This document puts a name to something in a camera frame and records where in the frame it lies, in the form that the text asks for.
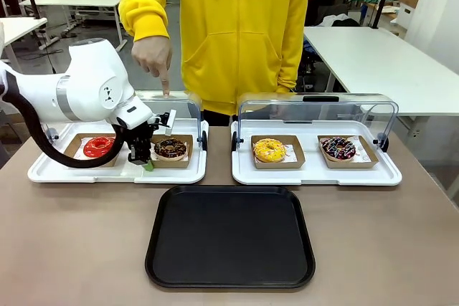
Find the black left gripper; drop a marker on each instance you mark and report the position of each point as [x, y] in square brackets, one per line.
[138, 137]

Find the person's left forearm yellow sleeve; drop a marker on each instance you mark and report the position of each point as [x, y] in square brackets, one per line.
[292, 62]

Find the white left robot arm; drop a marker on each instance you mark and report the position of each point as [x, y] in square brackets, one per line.
[93, 80]

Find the person's right forearm yellow sleeve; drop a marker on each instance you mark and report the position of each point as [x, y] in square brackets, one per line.
[143, 15]

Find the chocolate donut yellow sprinkles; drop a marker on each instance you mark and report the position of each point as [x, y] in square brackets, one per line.
[171, 150]

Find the brown cardboard donut box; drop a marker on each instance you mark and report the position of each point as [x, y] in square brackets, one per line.
[73, 148]
[353, 165]
[272, 166]
[172, 165]

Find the white display tray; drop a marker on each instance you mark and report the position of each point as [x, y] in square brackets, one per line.
[315, 176]
[107, 175]

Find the red glazed donut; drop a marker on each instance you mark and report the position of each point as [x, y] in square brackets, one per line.
[94, 148]

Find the black serving tray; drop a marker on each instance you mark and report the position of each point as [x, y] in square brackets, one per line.
[229, 238]

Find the yellow glazed donut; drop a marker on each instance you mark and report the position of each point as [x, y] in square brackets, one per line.
[269, 150]

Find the chocolate donut colourful sprinkles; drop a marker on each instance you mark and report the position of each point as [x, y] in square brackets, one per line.
[339, 149]

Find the person's right hand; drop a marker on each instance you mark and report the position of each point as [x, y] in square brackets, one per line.
[152, 55]

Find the clear plastic display cover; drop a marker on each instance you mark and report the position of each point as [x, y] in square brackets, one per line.
[186, 112]
[315, 112]

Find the person in yellow hoodie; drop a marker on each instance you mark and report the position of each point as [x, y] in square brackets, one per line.
[236, 33]

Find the large white table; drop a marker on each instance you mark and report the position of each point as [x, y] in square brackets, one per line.
[376, 58]

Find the white storage box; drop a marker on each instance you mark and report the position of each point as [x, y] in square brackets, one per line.
[405, 14]

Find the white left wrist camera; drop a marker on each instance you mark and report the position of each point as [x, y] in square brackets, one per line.
[171, 123]

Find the white table with frame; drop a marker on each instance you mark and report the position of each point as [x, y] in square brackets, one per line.
[71, 0]

